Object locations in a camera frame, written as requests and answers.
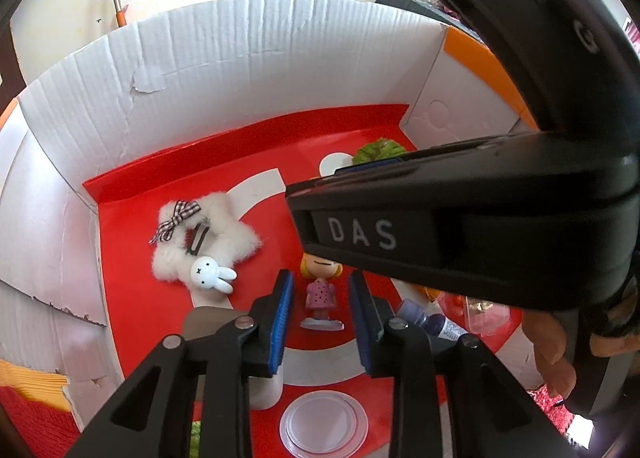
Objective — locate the yellow-haired doll figurine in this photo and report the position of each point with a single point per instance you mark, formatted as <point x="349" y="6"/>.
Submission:
<point x="320" y="293"/>

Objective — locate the person's right hand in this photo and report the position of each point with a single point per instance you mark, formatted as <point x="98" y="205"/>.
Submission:
<point x="552" y="353"/>

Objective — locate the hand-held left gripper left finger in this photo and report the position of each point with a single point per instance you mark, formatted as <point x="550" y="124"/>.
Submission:
<point x="282" y="318"/>

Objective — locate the purple bottle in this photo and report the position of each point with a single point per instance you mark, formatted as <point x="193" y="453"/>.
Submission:
<point x="440" y="325"/>

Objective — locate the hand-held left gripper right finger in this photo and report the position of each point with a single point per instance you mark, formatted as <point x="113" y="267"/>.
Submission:
<point x="361" y="328"/>

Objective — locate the green scrunchie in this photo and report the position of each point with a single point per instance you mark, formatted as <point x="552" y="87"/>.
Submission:
<point x="196" y="438"/>
<point x="380" y="150"/>

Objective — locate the clear square plastic box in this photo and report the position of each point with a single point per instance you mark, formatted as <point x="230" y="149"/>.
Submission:
<point x="482" y="318"/>

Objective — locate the orange cardboard box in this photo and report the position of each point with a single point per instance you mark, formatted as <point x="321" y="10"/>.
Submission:
<point x="250" y="62"/>

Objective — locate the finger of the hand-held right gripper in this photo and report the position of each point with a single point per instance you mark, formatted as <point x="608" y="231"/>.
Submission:
<point x="450" y="198"/>

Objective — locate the white plush bunny hair clip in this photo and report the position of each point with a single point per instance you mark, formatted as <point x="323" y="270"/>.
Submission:
<point x="225" y="228"/>

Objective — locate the clear round plastic lid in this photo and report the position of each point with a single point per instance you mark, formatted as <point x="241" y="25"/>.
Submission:
<point x="322" y="420"/>

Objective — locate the red knitted blanket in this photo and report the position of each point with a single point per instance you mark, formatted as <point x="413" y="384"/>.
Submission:
<point x="25" y="430"/>

